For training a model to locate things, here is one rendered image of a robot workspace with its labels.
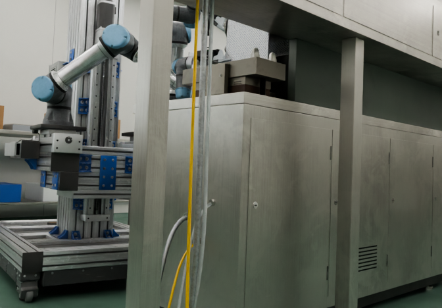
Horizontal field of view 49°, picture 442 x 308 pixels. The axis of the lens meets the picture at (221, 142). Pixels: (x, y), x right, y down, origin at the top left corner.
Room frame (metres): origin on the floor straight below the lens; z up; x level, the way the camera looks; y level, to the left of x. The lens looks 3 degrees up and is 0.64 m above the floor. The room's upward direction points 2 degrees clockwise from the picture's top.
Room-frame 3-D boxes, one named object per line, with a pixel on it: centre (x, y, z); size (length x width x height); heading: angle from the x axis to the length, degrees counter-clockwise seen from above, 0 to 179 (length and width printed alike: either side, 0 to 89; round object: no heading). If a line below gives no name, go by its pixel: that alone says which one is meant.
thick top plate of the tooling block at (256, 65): (1.87, -0.03, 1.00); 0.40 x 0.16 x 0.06; 44
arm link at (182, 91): (2.28, 0.18, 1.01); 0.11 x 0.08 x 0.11; 173
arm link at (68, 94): (2.46, 0.83, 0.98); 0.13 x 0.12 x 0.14; 173
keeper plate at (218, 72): (1.79, 0.03, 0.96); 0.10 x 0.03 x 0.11; 44
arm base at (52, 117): (2.47, 0.83, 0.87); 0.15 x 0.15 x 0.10
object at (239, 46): (1.98, -0.09, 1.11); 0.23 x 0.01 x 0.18; 44
